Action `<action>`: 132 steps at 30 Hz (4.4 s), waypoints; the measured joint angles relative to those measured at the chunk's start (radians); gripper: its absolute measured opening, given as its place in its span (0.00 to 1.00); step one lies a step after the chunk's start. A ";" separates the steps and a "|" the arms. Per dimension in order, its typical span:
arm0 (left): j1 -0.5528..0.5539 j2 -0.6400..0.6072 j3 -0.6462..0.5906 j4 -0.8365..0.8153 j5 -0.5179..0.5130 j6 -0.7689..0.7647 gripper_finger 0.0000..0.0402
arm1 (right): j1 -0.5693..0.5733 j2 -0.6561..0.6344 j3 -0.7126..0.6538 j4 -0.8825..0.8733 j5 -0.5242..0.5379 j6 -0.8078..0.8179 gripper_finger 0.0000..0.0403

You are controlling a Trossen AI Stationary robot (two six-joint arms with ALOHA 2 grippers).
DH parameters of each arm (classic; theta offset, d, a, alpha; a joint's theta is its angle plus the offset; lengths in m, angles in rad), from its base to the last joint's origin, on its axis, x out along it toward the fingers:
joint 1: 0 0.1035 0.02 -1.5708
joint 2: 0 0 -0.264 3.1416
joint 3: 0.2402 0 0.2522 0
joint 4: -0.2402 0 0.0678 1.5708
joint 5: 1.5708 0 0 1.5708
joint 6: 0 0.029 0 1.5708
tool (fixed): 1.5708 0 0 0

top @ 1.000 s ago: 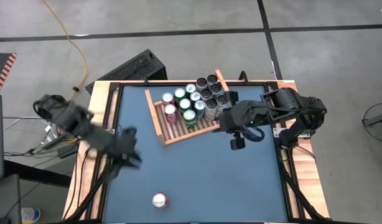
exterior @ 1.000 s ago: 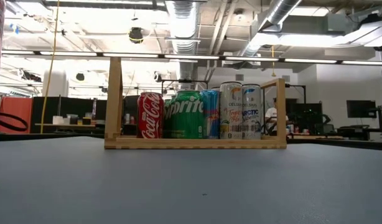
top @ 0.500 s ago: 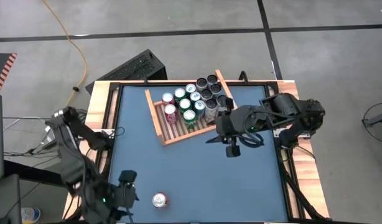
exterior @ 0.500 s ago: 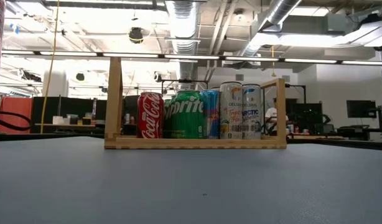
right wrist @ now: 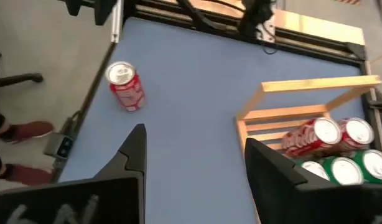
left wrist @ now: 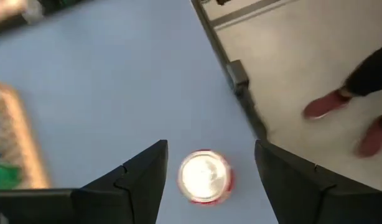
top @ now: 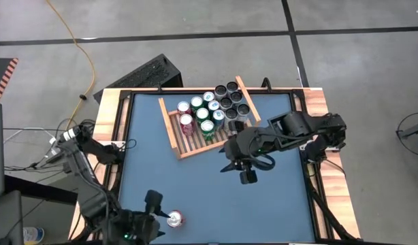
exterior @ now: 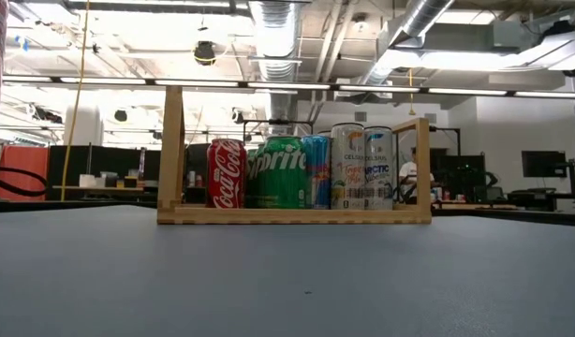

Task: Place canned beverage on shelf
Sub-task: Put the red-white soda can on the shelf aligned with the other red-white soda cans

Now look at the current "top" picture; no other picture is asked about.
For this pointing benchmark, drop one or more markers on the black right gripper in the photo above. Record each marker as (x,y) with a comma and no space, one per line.
(243,161)

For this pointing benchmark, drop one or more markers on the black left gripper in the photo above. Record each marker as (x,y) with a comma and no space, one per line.
(141,226)

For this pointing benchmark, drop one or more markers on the red Coca-Cola can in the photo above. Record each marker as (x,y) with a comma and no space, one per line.
(187,119)
(175,218)
(184,107)

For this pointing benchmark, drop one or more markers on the green Sprite can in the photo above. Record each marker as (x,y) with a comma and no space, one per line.
(207,126)
(196,101)
(202,113)

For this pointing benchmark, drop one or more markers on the blue silver Red Bull can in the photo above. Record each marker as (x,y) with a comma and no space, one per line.
(208,96)
(213,105)
(218,115)

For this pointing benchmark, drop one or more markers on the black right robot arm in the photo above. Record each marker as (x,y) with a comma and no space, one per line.
(297,126)

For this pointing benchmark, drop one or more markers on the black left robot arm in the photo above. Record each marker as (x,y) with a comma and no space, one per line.
(88,190)

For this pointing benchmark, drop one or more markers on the wooden slatted shelf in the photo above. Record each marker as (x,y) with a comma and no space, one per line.
(202,149)

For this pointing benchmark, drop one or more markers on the black floor bar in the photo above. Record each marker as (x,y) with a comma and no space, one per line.
(42,192)

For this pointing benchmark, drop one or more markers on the black power strip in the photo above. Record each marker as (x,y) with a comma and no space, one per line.
(51,158)

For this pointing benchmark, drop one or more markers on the white blue container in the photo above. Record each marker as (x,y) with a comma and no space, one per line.
(33,235)

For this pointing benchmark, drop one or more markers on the black perforated computer case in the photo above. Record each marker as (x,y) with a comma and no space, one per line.
(144,73)

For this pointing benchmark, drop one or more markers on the grey stand foot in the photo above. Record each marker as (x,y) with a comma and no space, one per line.
(415,131)

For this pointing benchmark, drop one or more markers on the black aluminium table frame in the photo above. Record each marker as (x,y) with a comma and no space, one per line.
(280,92)

